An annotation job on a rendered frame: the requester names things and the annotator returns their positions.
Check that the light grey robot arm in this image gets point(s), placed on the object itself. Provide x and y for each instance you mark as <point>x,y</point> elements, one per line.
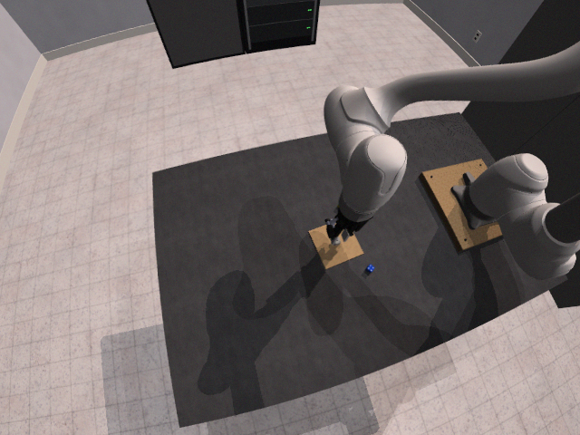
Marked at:
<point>542,239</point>

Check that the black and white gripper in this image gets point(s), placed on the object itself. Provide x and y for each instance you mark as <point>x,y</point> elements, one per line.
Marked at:
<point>334,230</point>

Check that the peach flat square mat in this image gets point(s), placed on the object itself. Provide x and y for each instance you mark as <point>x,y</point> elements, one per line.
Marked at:
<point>332,255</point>

